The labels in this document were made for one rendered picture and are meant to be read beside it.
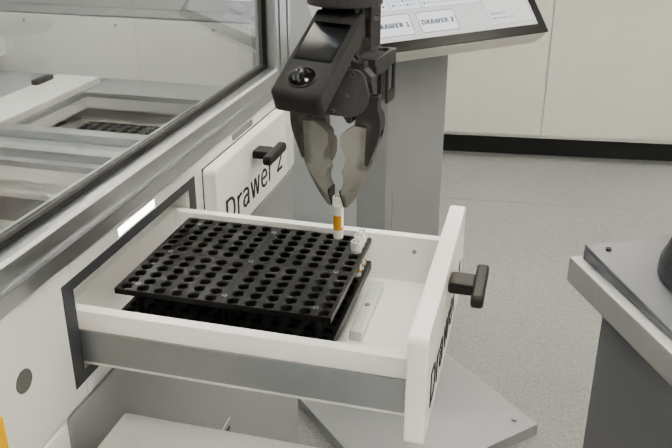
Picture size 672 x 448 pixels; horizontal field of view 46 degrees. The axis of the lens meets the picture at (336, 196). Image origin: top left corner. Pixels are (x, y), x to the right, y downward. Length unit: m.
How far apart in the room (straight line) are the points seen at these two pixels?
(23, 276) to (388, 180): 1.13
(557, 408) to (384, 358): 1.50
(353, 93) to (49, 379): 0.38
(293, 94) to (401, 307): 0.32
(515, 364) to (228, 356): 1.63
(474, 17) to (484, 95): 2.10
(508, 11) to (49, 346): 1.24
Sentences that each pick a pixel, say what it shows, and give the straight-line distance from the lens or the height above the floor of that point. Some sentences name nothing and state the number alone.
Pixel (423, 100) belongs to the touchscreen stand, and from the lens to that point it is 1.73.
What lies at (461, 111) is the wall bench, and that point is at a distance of 3.77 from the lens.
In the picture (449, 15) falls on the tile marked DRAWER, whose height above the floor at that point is 1.01.
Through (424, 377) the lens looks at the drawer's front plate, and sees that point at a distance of 0.68.
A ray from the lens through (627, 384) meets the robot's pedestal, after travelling 1.19.
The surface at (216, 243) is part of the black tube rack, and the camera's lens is 0.88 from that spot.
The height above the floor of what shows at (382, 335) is 0.84.
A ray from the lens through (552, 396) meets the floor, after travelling 2.21.
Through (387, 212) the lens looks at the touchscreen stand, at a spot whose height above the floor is 0.57.
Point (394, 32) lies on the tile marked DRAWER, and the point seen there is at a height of 0.99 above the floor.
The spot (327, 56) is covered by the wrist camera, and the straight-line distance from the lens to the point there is 0.68.
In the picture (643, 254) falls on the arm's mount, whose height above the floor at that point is 0.78.
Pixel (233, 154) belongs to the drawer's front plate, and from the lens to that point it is 1.07.
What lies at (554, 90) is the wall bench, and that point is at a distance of 3.77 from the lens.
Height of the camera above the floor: 1.28
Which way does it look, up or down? 23 degrees down
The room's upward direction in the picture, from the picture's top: straight up
